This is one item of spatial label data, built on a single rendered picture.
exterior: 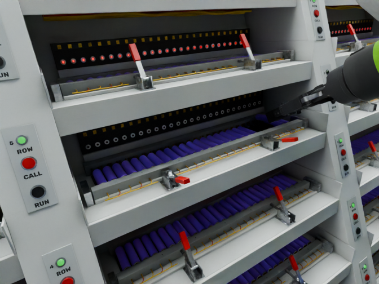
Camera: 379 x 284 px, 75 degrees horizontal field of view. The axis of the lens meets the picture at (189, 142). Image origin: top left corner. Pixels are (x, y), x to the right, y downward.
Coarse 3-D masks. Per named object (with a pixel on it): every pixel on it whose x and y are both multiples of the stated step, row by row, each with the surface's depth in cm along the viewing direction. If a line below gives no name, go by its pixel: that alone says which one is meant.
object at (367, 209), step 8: (368, 192) 94; (376, 192) 93; (368, 200) 90; (376, 200) 88; (368, 208) 85; (376, 208) 88; (368, 216) 84; (376, 216) 83; (368, 224) 81; (376, 224) 81; (368, 232) 72; (376, 232) 78; (376, 240) 75; (376, 248) 76
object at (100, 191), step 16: (272, 128) 64; (288, 128) 66; (304, 128) 66; (224, 144) 57; (240, 144) 58; (176, 160) 52; (192, 160) 52; (128, 176) 47; (144, 176) 48; (160, 176) 49; (96, 192) 44; (112, 192) 45; (128, 192) 45
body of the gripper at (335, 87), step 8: (336, 72) 48; (328, 80) 49; (336, 80) 47; (344, 80) 46; (320, 88) 50; (328, 88) 49; (336, 88) 48; (344, 88) 46; (320, 96) 50; (328, 96) 51; (336, 96) 48; (344, 96) 47; (352, 96) 47
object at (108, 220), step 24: (216, 120) 70; (288, 120) 74; (312, 120) 67; (144, 144) 61; (288, 144) 60; (312, 144) 64; (216, 168) 52; (240, 168) 52; (264, 168) 56; (144, 192) 46; (168, 192) 45; (192, 192) 48; (216, 192) 51; (96, 216) 41; (120, 216) 41; (144, 216) 44; (96, 240) 40
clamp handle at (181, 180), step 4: (168, 172) 46; (172, 172) 46; (168, 176) 46; (172, 176) 46; (176, 176) 45; (180, 176) 43; (176, 180) 43; (180, 180) 41; (184, 180) 40; (188, 180) 40; (184, 184) 40
